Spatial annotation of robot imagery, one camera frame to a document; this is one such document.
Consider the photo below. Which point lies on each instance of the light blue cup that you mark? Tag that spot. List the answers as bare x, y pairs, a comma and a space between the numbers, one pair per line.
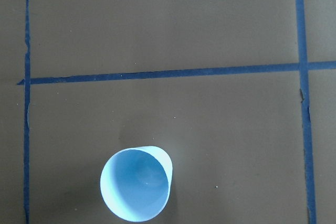
135, 183

